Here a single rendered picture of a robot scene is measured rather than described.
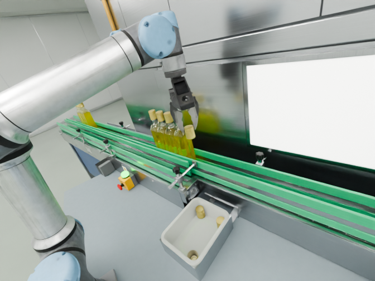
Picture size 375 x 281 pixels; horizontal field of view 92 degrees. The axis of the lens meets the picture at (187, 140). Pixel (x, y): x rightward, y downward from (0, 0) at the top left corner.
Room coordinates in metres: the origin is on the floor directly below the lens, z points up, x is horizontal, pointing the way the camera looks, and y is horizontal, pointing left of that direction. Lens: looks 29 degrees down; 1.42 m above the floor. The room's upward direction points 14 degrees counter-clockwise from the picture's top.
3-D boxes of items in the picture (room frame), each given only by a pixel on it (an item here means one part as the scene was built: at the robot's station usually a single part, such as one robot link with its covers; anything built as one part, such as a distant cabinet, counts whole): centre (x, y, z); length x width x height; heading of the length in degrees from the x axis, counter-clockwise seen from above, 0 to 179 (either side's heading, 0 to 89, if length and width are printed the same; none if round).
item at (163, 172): (1.24, 0.67, 0.92); 1.75 x 0.01 x 0.08; 43
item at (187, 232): (0.43, 0.05, 0.80); 0.22 x 0.17 x 0.09; 133
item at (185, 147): (0.72, 0.02, 0.99); 0.06 x 0.06 x 0.21; 42
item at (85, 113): (1.55, 0.78, 1.02); 0.06 x 0.06 x 0.28; 43
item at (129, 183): (0.85, 0.39, 0.79); 0.07 x 0.07 x 0.07; 43
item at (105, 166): (1.05, 0.59, 0.79); 0.08 x 0.08 x 0.08; 43
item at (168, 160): (1.29, 0.62, 0.92); 1.75 x 0.01 x 0.08; 43
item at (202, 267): (0.45, 0.03, 0.79); 0.27 x 0.17 x 0.08; 133
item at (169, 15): (0.61, -0.01, 1.44); 0.09 x 0.08 x 0.11; 115
